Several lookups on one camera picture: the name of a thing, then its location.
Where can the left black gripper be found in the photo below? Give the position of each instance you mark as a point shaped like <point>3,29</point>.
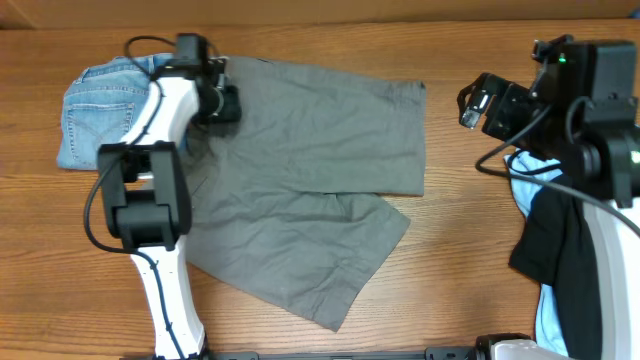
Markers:
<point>231,105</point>

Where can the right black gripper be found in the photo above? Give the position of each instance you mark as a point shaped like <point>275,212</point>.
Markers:
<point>509,100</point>

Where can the grey shorts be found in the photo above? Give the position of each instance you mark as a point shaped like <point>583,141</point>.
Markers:
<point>290,202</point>

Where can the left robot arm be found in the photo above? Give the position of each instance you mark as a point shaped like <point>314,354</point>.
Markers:
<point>146,202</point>

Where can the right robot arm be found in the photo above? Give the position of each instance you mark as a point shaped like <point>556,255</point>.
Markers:
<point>585,133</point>

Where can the folded blue denim jeans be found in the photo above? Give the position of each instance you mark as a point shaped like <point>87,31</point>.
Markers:
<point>101,106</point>

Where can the black garment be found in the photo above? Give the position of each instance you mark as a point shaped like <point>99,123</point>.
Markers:
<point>576,285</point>

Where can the light blue t-shirt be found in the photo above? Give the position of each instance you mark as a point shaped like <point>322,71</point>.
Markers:
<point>537,256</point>

